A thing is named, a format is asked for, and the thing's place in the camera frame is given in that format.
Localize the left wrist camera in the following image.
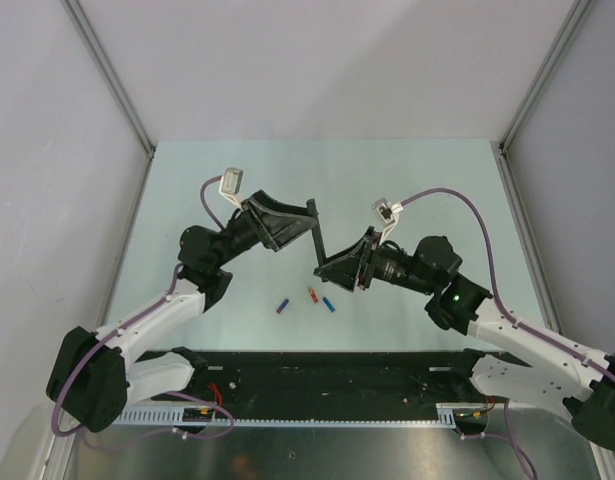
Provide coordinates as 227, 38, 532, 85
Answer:
219, 167, 244, 209

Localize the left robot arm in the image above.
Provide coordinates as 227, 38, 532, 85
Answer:
46, 190, 319, 437

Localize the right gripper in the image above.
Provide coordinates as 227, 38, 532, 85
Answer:
314, 227, 437, 296

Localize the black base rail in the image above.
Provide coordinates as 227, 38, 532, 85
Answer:
146, 349, 518, 421

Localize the left aluminium frame post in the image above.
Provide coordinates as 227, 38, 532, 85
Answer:
60, 0, 156, 159

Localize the aluminium frame post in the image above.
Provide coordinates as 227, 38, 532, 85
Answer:
60, 0, 156, 159
499, 0, 596, 151

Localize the blue battery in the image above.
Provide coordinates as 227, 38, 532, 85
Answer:
323, 297, 336, 313

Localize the purple battery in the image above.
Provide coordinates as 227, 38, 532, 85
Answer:
276, 298, 290, 314

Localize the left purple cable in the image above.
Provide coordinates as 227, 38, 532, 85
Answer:
200, 174, 227, 234

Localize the orange red battery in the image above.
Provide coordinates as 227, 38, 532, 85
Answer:
308, 287, 319, 303

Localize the right aluminium frame post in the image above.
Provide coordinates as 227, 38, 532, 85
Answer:
499, 0, 596, 151

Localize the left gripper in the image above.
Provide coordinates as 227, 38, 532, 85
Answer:
211, 190, 316, 268

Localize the white cable duct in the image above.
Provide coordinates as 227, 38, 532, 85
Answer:
114, 405, 488, 429

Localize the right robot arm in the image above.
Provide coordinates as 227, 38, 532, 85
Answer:
313, 228, 615, 451

